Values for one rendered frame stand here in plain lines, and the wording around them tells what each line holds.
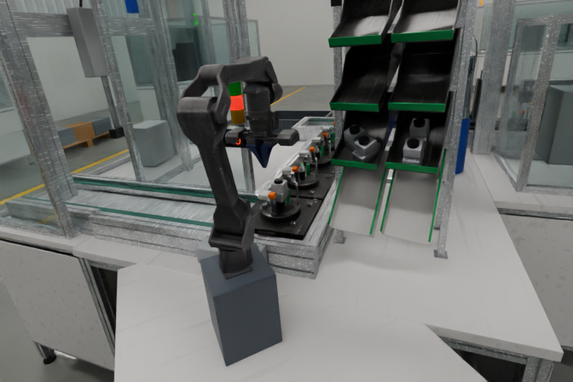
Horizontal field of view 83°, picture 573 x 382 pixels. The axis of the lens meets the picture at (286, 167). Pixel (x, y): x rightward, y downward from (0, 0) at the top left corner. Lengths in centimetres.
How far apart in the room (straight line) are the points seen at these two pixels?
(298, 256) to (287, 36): 1133
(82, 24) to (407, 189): 152
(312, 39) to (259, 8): 216
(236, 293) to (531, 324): 71
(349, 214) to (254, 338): 44
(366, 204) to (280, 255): 30
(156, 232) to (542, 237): 152
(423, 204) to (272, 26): 1153
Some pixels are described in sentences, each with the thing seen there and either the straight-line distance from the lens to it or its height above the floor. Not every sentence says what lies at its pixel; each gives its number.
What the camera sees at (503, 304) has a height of 86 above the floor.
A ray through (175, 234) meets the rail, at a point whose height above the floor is 94.
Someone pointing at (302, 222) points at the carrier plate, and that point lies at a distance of 109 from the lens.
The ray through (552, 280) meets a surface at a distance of 184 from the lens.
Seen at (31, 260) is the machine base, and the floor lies 73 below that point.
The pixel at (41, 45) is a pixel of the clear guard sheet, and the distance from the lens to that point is 211.
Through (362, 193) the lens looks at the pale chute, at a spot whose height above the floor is 108.
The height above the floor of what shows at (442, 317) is 86.
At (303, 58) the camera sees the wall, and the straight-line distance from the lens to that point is 1196.
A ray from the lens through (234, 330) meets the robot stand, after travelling 80.
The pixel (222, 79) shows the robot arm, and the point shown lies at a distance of 63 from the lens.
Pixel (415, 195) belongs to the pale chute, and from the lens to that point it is 103.
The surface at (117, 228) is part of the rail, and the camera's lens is 138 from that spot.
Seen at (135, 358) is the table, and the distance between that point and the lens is 96.
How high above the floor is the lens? 153
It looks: 21 degrees down
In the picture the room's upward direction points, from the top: 4 degrees counter-clockwise
